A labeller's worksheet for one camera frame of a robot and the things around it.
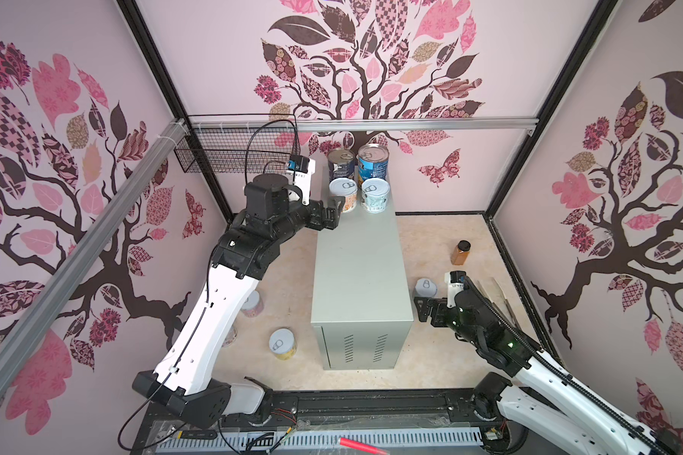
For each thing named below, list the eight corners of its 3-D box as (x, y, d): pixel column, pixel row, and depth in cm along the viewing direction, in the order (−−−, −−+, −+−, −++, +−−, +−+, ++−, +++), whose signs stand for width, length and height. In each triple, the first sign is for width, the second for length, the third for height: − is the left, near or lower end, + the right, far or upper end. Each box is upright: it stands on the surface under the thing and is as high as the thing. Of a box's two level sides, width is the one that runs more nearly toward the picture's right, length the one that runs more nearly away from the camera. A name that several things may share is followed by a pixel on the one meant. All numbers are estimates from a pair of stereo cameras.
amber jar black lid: (452, 266, 105) (460, 250, 98) (449, 256, 108) (457, 240, 101) (463, 266, 105) (472, 250, 98) (460, 256, 108) (468, 240, 101)
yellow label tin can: (270, 359, 83) (266, 354, 79) (274, 334, 88) (271, 328, 84) (294, 359, 83) (291, 354, 79) (297, 334, 88) (295, 328, 84)
